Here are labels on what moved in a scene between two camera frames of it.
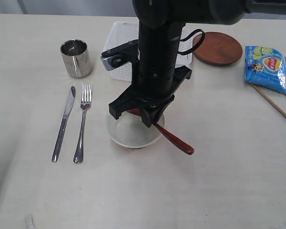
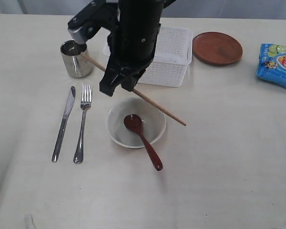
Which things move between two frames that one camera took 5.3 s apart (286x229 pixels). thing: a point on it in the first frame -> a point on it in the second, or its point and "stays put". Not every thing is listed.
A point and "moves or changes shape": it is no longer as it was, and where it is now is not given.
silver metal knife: x=56 y=151 stays put
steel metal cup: x=76 y=57 stays put
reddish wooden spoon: x=182 y=145 -> x=133 y=122
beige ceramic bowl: x=130 y=130 stays put
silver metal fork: x=85 y=103 stays put
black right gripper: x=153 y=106 -> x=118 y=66
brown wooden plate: x=217 y=48 stays put
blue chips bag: x=267 y=67 moves or changes shape
